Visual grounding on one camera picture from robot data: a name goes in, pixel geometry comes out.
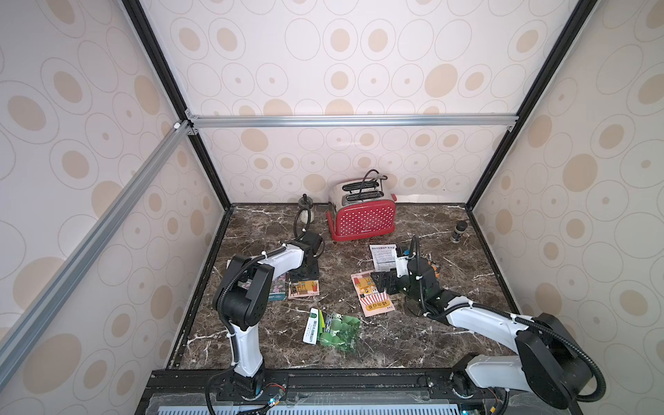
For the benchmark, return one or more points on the small dark spice bottle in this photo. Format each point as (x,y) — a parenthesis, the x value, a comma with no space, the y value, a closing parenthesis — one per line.
(459,230)

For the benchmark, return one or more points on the silver aluminium side rail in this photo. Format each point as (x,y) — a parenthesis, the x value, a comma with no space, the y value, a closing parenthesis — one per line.
(30,327)

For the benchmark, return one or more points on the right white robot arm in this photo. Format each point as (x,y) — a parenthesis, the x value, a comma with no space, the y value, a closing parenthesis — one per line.
(546,360)

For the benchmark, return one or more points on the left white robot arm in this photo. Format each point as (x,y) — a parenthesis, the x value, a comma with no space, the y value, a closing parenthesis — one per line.
(242,296)

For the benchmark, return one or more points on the white orange-text seed packet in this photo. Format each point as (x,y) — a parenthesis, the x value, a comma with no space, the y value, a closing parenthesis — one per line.
(373,302)

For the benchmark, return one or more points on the silver aluminium cross rail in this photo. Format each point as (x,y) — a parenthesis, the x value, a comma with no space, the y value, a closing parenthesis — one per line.
(342,121)

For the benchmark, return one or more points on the black right corner post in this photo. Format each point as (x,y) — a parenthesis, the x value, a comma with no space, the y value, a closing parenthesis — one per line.
(560,49)

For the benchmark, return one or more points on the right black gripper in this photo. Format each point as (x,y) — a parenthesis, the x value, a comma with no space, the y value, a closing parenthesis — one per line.
(393,281)

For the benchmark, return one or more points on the orange marigold seed packet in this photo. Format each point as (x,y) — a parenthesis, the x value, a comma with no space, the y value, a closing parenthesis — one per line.
(309,288)

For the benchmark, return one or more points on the green pea seed packet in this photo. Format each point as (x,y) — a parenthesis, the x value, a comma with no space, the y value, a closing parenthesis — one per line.
(332,330)

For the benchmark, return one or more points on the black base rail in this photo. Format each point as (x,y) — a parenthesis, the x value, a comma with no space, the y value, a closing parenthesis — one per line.
(329,391)

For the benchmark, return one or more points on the black corner frame post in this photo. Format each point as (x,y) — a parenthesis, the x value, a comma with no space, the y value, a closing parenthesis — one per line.
(150,43)

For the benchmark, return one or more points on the red polka dot toaster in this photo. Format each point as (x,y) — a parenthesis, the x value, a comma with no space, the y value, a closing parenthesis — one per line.
(361,209)

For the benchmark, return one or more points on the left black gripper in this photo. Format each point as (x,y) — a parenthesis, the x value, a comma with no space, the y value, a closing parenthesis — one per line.
(314,276)

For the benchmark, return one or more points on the white green-text seed packet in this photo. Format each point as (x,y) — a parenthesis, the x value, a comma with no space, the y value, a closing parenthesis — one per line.
(384,257)

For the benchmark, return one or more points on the glass jar with white granules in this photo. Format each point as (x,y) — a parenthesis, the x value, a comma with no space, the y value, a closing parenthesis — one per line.
(306,209)

